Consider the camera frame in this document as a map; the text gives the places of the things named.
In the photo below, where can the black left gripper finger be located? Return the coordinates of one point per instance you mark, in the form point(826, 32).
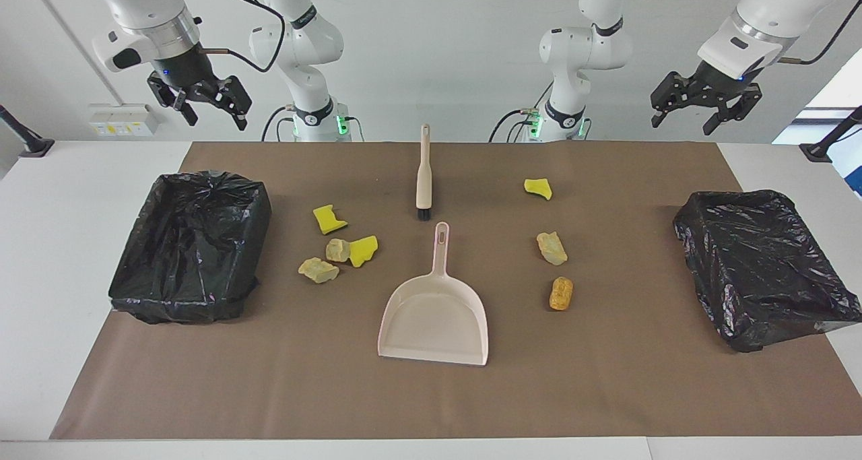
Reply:
point(737, 102)
point(675, 91)

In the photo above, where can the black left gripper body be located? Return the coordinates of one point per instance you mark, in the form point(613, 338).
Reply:
point(715, 79)

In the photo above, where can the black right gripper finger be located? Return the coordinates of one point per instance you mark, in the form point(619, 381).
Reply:
point(232, 95)
point(176, 100)

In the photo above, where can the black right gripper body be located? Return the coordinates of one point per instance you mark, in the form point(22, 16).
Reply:
point(182, 73)

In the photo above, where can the notched yellow sponge piece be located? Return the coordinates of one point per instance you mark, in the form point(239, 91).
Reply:
point(328, 221)

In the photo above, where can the yellow green-backed sponge piece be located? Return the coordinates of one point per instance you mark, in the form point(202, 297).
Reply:
point(539, 188)

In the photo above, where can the small beige sponge chunk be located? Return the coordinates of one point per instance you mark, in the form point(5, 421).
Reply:
point(337, 250)

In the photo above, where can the long beige sponge chunk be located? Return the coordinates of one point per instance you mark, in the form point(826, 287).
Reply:
point(318, 271)

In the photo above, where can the beige hand brush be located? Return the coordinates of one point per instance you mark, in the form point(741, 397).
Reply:
point(424, 177)

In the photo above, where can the orange-brown sponge lump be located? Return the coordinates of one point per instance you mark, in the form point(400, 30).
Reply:
point(561, 293)

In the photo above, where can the pale pink dustpan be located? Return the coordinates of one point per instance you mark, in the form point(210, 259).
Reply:
point(434, 318)

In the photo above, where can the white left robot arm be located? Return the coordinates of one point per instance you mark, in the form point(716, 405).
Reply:
point(579, 49)

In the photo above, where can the bin with black bag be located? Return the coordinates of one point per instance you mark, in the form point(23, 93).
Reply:
point(188, 258)
point(761, 265)

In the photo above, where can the blue panel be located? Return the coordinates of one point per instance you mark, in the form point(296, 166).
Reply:
point(852, 170)

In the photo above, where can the brown table mat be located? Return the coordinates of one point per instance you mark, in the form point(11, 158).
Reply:
point(606, 392)

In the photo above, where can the white wall socket box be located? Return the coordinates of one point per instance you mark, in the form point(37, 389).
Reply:
point(121, 120)

